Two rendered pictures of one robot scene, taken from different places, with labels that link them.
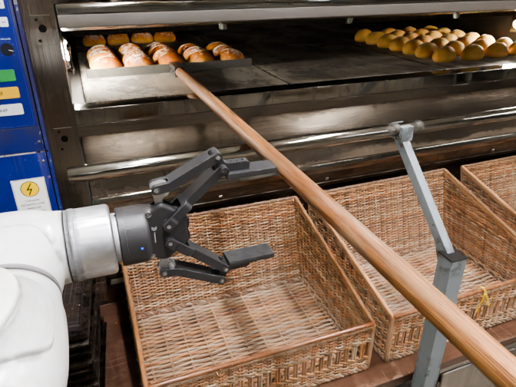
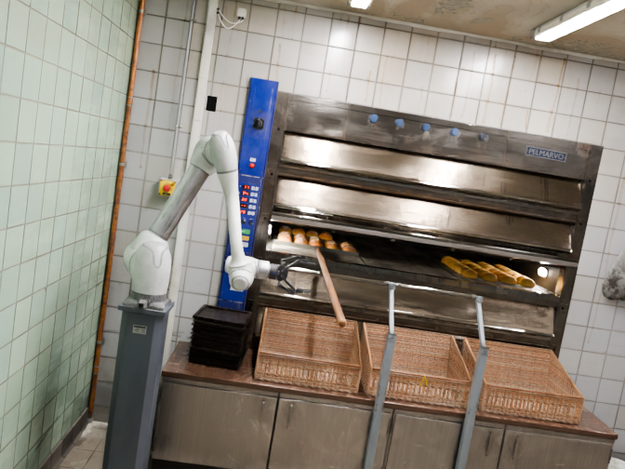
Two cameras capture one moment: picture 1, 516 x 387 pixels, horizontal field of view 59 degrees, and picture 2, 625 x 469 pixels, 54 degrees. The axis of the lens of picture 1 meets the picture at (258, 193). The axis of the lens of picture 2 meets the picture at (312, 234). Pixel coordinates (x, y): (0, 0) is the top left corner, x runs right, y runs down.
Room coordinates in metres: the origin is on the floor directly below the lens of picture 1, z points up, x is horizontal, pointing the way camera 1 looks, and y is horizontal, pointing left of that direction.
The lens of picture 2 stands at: (-2.24, -0.88, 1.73)
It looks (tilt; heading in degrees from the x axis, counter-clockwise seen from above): 6 degrees down; 18
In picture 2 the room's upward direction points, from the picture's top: 9 degrees clockwise
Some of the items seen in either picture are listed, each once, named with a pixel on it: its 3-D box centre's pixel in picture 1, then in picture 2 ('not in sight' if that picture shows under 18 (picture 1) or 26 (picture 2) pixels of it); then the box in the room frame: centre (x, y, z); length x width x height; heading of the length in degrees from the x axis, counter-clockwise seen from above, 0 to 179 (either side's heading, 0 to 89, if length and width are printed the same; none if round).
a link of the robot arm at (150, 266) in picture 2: not in sight; (152, 266); (0.11, 0.58, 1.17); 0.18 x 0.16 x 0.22; 46
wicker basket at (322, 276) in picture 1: (236, 294); (309, 348); (0.96, 0.06, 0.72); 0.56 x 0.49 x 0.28; 110
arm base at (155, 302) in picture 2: not in sight; (147, 298); (0.08, 0.57, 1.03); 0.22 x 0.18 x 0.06; 20
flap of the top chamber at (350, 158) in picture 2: not in sight; (433, 170); (1.42, -0.39, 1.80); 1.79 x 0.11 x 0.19; 111
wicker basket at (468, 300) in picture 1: (419, 249); (412, 363); (1.17, -0.50, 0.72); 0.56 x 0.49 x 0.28; 112
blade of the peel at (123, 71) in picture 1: (163, 57); (315, 244); (1.70, 0.34, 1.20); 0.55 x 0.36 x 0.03; 111
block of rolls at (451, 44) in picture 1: (437, 41); (485, 270); (2.04, -0.77, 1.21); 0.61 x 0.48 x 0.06; 21
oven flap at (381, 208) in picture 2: not in sight; (425, 214); (1.42, -0.39, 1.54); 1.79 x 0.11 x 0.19; 111
